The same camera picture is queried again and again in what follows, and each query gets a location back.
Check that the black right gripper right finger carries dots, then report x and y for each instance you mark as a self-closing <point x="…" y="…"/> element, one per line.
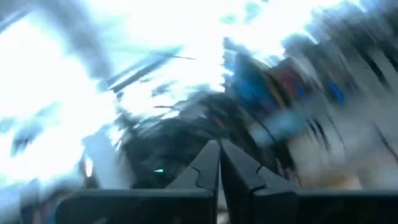
<point x="239" y="174"/>

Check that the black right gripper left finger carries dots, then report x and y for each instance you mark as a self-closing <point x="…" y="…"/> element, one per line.
<point x="199" y="174"/>

